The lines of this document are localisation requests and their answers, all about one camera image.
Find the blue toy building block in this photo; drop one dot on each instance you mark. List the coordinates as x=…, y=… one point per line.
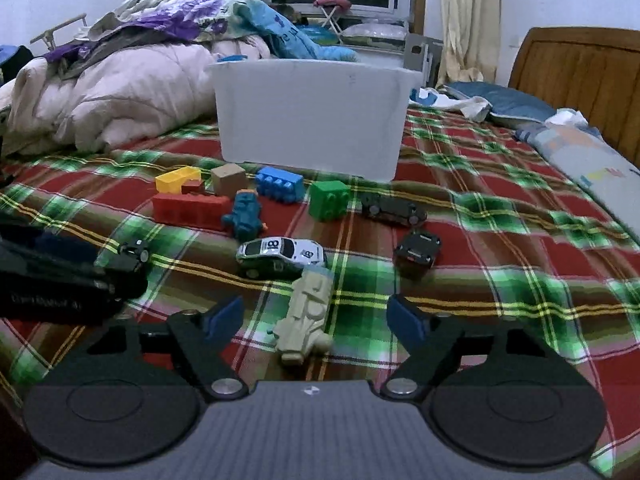
x=280, y=185

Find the white plastic storage bin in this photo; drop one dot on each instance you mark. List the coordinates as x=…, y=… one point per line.
x=337, y=117

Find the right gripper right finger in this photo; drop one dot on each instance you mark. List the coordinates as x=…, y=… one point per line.
x=432, y=343

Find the teal robot toy figure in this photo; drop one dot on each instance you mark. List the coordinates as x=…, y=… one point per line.
x=244, y=221

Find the folding chair with red seat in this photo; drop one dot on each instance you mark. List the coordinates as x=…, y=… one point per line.
x=331, y=9

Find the red green plaid bedsheet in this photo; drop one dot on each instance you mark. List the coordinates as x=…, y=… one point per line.
x=518, y=239

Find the teal round basin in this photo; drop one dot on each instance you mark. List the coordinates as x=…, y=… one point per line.
x=320, y=35

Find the yellow toy building block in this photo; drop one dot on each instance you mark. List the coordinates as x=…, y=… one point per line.
x=171, y=182

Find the black toy car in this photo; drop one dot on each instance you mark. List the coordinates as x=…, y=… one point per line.
x=416, y=253

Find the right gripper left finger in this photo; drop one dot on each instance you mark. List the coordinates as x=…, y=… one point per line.
x=198, y=339

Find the patterned light blue pillow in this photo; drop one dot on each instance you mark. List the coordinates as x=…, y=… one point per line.
x=569, y=144

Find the beige clothes rack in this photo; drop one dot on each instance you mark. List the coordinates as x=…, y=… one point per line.
x=47, y=36

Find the wooden headboard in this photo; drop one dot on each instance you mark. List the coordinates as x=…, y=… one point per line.
x=594, y=70

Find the pink quilted comforter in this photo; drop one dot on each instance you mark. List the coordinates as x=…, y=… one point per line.
x=134, y=93

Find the white pillow on sill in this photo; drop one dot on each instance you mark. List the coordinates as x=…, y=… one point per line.
x=375, y=31

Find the grey cabinet by window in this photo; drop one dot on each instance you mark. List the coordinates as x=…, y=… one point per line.
x=423, y=54

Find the dark brown toy car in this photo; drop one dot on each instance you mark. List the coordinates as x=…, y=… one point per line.
x=393, y=210

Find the right beige curtain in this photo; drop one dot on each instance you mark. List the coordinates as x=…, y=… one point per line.
x=471, y=40

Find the white crumpled garment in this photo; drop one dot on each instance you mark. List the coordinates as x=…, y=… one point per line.
x=127, y=11

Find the purple floral blue blanket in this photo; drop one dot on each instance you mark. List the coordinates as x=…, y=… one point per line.
x=193, y=22

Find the small red block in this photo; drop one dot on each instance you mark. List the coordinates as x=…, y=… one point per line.
x=195, y=187

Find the tan wooden cube block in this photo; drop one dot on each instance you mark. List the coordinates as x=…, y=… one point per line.
x=228, y=179

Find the dark bag at left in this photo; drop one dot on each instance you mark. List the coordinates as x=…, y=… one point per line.
x=12, y=60

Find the green toy building block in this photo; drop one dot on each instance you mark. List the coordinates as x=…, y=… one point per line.
x=328, y=200

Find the white cloth on bed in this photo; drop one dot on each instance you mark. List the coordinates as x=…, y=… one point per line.
x=475, y=108

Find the beige toy truck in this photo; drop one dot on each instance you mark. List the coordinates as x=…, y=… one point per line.
x=301, y=332

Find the red long building block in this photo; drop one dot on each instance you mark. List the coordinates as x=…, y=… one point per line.
x=191, y=210

